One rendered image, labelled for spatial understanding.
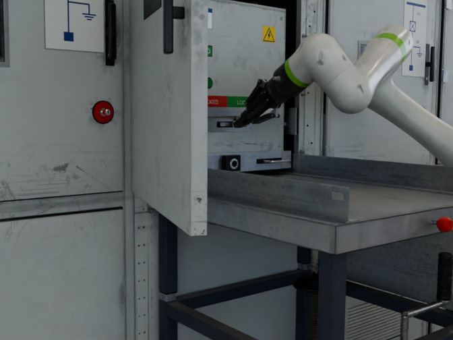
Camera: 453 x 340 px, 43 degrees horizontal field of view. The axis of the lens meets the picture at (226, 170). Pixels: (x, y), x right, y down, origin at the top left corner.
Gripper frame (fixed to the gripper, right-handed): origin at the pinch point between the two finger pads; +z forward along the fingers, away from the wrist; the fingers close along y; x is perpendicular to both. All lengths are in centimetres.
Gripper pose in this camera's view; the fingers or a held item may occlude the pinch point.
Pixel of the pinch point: (243, 120)
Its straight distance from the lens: 175.3
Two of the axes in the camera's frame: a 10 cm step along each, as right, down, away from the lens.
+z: -5.4, 4.3, 7.2
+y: 3.0, 9.0, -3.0
